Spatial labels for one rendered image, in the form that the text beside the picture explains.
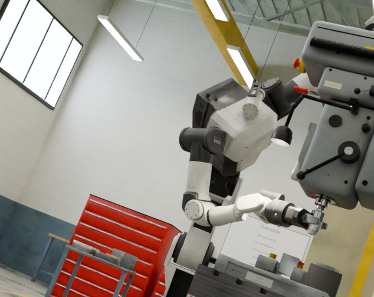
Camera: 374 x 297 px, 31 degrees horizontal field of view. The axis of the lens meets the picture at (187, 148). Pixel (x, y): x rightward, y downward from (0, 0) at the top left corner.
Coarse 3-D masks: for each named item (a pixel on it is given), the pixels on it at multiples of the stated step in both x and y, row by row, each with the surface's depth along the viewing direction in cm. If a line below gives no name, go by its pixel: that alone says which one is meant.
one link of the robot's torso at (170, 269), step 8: (176, 240) 286; (216, 248) 288; (168, 256) 286; (216, 256) 286; (168, 264) 284; (208, 264) 283; (168, 272) 284; (176, 272) 287; (184, 272) 286; (192, 272) 283; (168, 280) 284; (176, 280) 287; (184, 280) 287; (168, 288) 284; (176, 288) 288; (184, 288) 288; (168, 296) 290; (176, 296) 289; (184, 296) 288
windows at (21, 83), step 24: (24, 0) 1174; (0, 24) 1137; (24, 24) 1192; (48, 24) 1252; (0, 48) 1154; (24, 48) 1210; (48, 48) 1272; (72, 48) 1338; (24, 72) 1228; (48, 72) 1292; (48, 96) 1313
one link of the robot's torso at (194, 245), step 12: (240, 180) 295; (216, 204) 292; (228, 204) 288; (192, 228) 286; (204, 228) 291; (180, 240) 286; (192, 240) 284; (204, 240) 284; (180, 252) 283; (192, 252) 282; (204, 252) 282; (180, 264) 287; (192, 264) 283; (204, 264) 282
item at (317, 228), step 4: (312, 212) 224; (316, 216) 223; (320, 216) 223; (320, 220) 223; (308, 224) 223; (312, 224) 222; (320, 224) 223; (308, 228) 222; (312, 228) 222; (316, 228) 222; (320, 228) 223
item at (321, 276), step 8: (312, 264) 244; (320, 264) 246; (312, 272) 243; (320, 272) 243; (328, 272) 242; (336, 272) 242; (312, 280) 243; (320, 280) 242; (328, 280) 242; (336, 280) 241; (320, 288) 241; (328, 288) 241; (336, 288) 240
